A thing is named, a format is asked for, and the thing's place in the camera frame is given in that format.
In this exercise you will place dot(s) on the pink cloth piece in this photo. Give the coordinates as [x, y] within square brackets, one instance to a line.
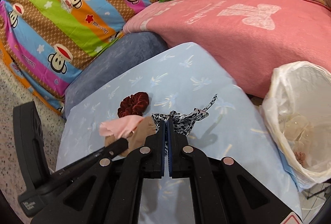
[120, 128]

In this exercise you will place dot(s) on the colourful monkey striped bedsheet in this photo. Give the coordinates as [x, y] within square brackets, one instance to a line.
[48, 43]

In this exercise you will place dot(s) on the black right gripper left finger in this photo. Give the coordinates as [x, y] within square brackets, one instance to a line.
[109, 191]

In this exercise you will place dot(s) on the dark blue plush cushion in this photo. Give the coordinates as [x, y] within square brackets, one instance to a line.
[126, 53]

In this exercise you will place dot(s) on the dark red velvet scrunchie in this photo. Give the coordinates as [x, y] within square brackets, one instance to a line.
[135, 104]

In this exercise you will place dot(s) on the light blue patterned pillow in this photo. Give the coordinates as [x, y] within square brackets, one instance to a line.
[181, 79]

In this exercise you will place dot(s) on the white trash bag bin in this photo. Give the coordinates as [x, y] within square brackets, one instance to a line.
[296, 112]

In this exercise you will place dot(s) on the pink towel blanket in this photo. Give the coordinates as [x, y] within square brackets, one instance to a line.
[248, 38]

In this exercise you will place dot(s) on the tan cloth piece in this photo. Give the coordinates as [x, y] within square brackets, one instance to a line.
[136, 138]

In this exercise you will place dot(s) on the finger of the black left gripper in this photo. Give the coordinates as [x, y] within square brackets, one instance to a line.
[113, 150]

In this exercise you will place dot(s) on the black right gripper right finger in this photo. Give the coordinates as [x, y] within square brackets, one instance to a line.
[222, 190]

